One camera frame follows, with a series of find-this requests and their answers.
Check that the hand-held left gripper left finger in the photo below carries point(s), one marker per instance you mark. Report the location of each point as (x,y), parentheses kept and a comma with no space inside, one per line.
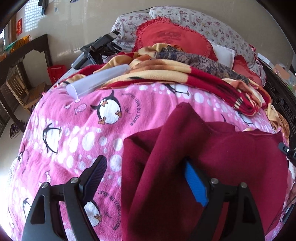
(96,176)

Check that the translucent plastic tube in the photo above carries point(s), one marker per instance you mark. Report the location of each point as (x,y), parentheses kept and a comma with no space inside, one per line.
(97,80)

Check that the red heart pillow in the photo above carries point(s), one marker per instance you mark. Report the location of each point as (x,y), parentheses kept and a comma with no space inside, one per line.
(247,71)
(175,37)

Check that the white pillow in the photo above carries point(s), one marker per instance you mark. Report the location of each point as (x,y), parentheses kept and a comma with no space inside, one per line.
(224,54)

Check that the dark patterned slipper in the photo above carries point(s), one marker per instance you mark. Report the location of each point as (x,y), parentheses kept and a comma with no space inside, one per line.
(17,131)

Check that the black tripod stand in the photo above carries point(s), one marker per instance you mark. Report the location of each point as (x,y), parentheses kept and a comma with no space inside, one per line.
(101,41)

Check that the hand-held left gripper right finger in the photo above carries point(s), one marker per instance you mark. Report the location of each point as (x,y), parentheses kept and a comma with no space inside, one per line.
(196,187)

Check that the dark red sweater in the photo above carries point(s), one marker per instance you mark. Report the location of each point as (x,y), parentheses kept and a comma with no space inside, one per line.
(231,157)

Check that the pink penguin blanket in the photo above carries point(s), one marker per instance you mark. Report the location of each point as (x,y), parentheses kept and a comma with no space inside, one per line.
(76,129)

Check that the dark wooden table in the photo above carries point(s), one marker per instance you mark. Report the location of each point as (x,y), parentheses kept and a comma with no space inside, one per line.
(23,48)

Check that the red paper wall decoration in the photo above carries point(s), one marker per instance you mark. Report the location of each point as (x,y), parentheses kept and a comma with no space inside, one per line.
(19,26)

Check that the cardboard box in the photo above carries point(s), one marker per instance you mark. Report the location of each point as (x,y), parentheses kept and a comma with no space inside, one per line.
(281,69)

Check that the red yellow fleece blanket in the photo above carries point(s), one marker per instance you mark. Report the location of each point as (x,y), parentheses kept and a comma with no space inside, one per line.
(161,69)

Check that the wooden chair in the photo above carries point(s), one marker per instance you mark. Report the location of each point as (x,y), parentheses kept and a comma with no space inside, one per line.
(34,92)

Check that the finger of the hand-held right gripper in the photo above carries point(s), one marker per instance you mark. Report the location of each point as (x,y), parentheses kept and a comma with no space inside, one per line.
(286,150)

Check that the dark patterned cloth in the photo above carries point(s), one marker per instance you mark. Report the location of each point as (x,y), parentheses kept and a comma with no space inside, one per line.
(198,61)

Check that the white window grille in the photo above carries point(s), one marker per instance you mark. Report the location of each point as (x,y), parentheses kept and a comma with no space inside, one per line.
(34,16)

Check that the dark wooden headboard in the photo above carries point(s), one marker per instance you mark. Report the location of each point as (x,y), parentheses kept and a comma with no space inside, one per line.
(277,92)

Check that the black hanging cloth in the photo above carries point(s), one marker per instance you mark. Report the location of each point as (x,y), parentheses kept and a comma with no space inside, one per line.
(44,5)

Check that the orange plastic basket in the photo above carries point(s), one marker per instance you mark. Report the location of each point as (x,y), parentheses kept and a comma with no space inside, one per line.
(19,44)

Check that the red bucket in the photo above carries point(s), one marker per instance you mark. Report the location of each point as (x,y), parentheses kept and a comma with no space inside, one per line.
(56,74)

